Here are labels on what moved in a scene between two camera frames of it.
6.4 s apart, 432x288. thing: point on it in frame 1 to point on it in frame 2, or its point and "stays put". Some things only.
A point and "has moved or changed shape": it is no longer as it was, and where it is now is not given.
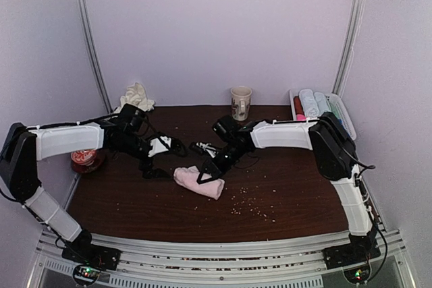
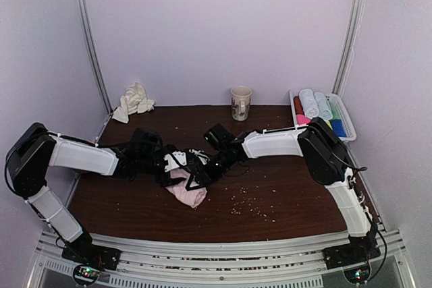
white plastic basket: (334, 100) stays put
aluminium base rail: (278, 264) stays put
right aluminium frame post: (358, 12) stays put
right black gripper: (214, 167) to (198, 173)
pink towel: (187, 177) has moved or changed shape
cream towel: (136, 95) stays put
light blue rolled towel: (309, 102) stays put
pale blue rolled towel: (322, 103) stays put
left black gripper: (152, 173) to (167, 181)
